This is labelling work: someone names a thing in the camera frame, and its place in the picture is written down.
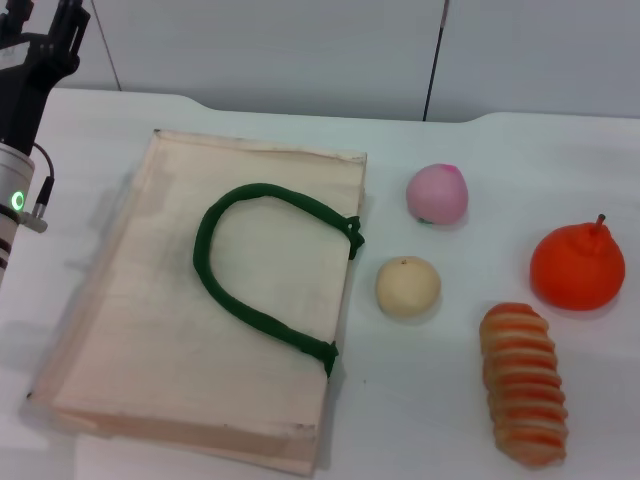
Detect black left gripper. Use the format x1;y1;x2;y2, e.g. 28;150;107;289
0;0;92;152

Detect white canvas handbag green handles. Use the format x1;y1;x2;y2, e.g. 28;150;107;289
25;128;371;477

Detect pink peach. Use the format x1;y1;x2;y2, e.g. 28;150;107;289
405;163;470;229

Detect black vertical pole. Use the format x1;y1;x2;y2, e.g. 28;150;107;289
422;0;451;122

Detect cream round apple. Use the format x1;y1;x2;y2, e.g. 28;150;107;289
375;255;443;317

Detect orange pear with stem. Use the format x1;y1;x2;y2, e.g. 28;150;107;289
529;213;627;312

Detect orange striped bread loaf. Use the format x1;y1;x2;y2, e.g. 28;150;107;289
478;302;570;469

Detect thin brown slanted wire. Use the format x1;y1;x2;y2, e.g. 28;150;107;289
90;9;124;93

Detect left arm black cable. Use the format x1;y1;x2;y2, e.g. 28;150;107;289
17;142;57;234

